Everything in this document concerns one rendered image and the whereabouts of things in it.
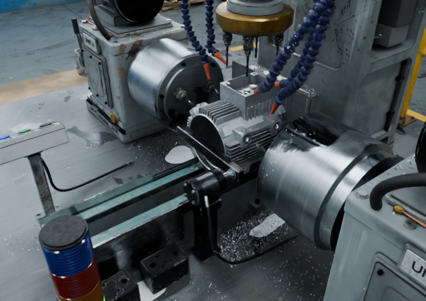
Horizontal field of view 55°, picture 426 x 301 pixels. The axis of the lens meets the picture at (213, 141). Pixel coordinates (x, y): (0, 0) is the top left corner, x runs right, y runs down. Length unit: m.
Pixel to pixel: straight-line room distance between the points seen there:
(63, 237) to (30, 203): 0.76
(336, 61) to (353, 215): 0.51
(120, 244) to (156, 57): 0.55
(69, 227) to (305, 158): 0.46
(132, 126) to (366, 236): 0.94
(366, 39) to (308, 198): 0.43
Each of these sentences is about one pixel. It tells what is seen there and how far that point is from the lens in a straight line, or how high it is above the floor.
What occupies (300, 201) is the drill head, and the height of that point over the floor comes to 1.07.
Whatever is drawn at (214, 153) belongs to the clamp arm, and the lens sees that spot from 0.98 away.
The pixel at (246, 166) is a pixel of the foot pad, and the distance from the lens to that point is 1.04.
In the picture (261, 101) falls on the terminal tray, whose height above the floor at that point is 1.11.
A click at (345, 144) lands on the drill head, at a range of 0.82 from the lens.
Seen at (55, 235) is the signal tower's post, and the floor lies 1.22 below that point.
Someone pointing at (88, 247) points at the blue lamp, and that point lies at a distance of 0.56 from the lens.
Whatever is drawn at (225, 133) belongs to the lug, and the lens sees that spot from 0.96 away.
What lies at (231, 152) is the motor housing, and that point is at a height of 1.03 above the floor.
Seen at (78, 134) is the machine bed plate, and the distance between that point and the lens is 1.57.
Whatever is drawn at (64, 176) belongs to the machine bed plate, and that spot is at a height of 0.80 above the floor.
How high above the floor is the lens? 1.59
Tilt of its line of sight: 33 degrees down
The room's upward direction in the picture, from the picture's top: straight up
